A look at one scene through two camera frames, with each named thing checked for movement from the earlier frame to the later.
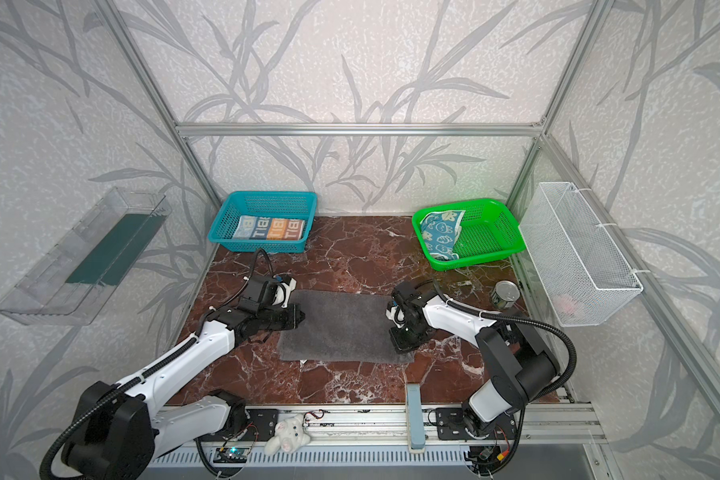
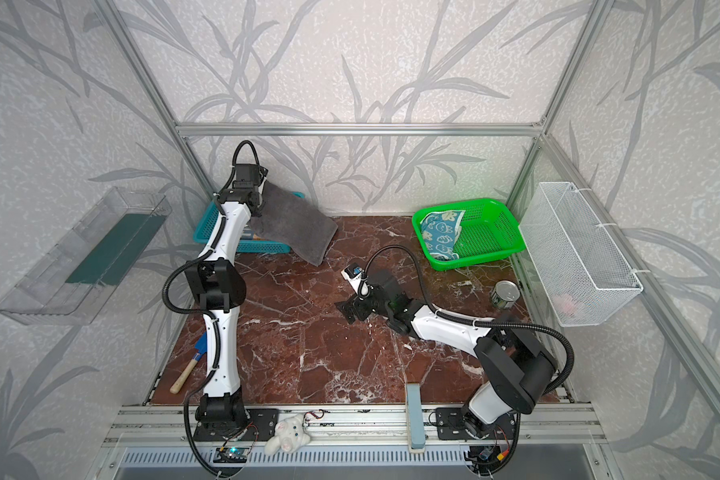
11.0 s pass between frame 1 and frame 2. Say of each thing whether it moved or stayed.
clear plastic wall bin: stayed
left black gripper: moved
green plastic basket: stayed
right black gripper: moved
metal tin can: stayed
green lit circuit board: stayed
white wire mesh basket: stayed
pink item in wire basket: stayed
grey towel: moved
